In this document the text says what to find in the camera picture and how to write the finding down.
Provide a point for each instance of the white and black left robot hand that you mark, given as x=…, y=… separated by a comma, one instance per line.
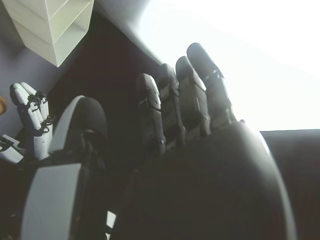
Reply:
x=200, y=180

